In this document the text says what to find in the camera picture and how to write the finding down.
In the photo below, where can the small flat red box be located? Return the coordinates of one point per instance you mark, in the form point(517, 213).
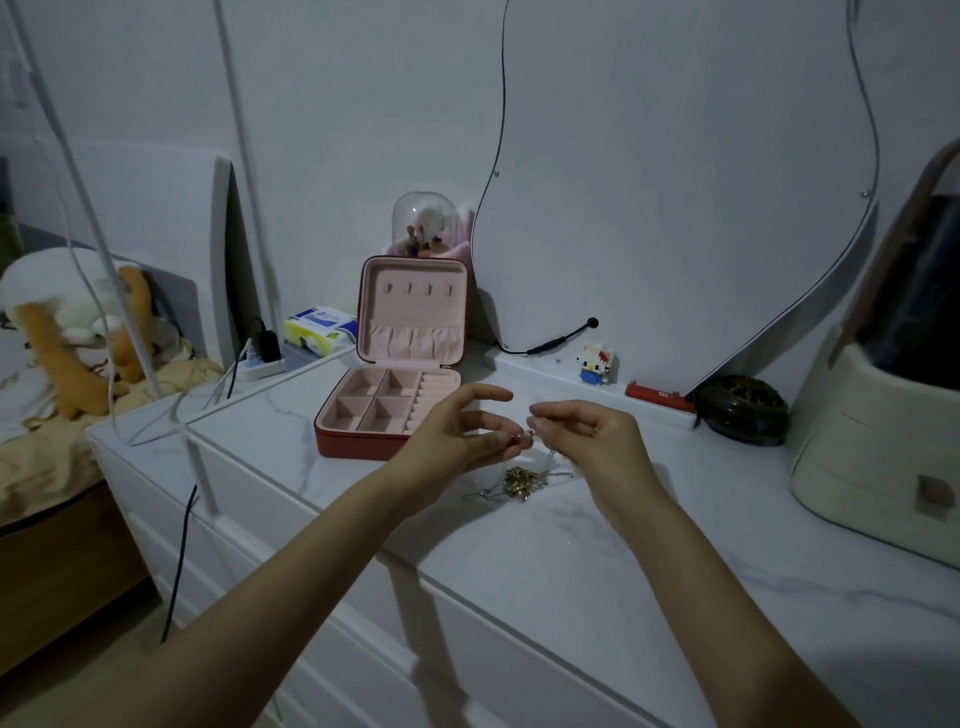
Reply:
point(660, 397)

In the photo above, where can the pile of gold jewelry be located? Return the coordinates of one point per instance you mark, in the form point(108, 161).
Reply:
point(519, 482)

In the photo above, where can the person's right hand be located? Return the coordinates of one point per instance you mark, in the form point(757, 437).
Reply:
point(607, 457)

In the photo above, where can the white power strip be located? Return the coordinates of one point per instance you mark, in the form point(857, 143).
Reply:
point(261, 367)

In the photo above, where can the person's left hand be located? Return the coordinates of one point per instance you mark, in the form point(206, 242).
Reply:
point(450, 442)

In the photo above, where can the dark round openwork bowl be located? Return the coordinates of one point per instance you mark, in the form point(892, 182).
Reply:
point(742, 409)

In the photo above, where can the person's left forearm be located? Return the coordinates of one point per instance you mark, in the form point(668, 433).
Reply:
point(247, 622)

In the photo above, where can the white drawer dresser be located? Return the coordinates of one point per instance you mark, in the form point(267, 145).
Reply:
point(247, 517)

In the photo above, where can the person's right fingers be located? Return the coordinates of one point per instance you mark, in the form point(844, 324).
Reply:
point(562, 420)

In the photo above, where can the bed with beige sheet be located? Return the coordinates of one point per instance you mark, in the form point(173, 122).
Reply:
point(45, 465)

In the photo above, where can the person's left fingers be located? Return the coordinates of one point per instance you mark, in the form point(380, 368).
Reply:
point(487, 446)

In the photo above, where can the white orange plush toy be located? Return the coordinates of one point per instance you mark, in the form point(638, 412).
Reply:
point(67, 315)

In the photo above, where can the pink open jewelry box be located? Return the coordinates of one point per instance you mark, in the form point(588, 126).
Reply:
point(409, 330)

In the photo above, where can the cream cosmetic organizer case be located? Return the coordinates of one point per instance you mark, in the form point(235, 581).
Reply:
point(877, 420)

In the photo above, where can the person's right forearm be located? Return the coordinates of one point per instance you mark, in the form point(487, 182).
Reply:
point(720, 622)

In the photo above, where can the yellow blue tissue pack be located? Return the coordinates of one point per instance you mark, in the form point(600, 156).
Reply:
point(319, 328)

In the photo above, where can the black charger plug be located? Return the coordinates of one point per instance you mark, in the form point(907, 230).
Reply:
point(265, 345)

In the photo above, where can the white leaning board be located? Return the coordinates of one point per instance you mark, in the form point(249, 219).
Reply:
point(221, 255)

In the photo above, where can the irregular frameless wall mirror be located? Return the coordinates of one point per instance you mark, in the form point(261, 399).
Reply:
point(660, 187)

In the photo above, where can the glass dome brush holder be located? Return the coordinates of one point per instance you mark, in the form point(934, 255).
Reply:
point(424, 225)

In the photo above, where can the white cat block figure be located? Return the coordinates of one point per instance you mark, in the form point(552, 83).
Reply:
point(595, 364)

